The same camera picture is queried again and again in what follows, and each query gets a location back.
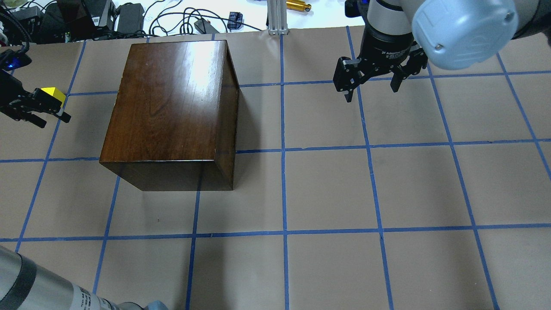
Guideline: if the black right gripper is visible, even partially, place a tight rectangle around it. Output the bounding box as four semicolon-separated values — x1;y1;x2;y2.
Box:
333;26;428;103

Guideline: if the aluminium frame post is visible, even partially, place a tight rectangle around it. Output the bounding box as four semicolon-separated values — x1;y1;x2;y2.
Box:
267;0;289;36

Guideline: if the yellow cube block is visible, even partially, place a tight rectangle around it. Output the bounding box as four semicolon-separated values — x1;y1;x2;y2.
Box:
40;87;66;108

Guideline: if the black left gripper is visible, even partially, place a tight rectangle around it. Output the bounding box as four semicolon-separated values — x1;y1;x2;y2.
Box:
0;50;71;129

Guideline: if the gold cylindrical tool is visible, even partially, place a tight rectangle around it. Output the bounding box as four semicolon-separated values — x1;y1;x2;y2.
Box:
286;0;312;12

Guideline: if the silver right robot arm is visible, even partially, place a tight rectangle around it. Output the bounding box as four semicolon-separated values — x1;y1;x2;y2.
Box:
333;0;550;102

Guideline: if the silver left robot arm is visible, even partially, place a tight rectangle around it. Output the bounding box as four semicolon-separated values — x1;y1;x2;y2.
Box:
0;49;140;310

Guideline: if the dark wooden drawer cabinet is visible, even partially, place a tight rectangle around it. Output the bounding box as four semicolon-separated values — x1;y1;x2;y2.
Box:
99;40;240;192

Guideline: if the black laptop power brick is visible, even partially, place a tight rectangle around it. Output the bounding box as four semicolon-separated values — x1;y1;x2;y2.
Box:
116;3;145;34

